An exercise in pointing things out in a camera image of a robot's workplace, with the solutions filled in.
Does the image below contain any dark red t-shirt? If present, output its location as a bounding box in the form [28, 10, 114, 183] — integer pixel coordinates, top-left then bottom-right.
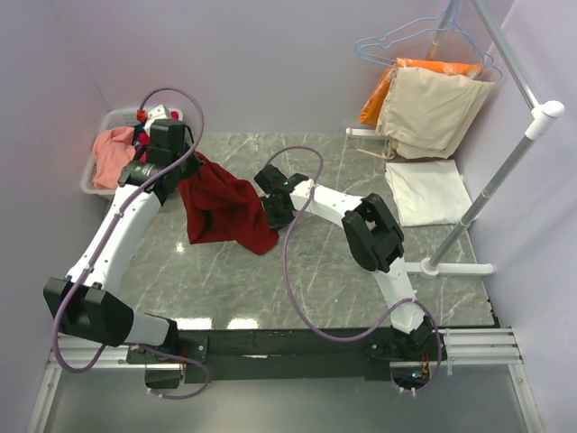
[179, 152, 279, 255]

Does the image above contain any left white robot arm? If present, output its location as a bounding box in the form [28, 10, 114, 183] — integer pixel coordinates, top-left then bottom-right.
[43, 119, 203, 363]

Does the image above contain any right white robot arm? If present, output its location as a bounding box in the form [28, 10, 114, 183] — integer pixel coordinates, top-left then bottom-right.
[254, 164, 443, 360]

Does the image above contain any magenta shirt in basket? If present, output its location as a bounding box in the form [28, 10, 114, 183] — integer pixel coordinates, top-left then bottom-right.
[133, 124, 150, 149]

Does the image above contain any salmon pink shirt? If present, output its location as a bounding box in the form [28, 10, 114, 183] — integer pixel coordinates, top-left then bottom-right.
[93, 126, 135, 189]

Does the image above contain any orange hanging garment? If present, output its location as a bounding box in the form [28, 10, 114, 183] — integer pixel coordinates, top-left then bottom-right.
[358, 58, 484, 129]

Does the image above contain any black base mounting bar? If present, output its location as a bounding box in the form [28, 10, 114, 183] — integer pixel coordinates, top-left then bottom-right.
[126, 327, 447, 390]

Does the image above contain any folded white t-shirt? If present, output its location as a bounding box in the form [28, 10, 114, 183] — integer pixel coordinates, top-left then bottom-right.
[385, 160, 472, 227]

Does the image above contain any white metal clothes rack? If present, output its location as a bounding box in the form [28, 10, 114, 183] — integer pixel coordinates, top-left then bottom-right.
[344, 0, 566, 277]

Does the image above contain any beige hanging garment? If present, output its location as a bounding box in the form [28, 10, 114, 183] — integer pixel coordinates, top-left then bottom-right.
[375, 67, 495, 160]

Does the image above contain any aluminium rail frame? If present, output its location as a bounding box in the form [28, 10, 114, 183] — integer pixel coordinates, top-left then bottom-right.
[27, 328, 543, 432]

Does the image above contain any blue wire hanger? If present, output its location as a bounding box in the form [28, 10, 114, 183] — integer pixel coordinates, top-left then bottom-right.
[354, 1, 504, 84]

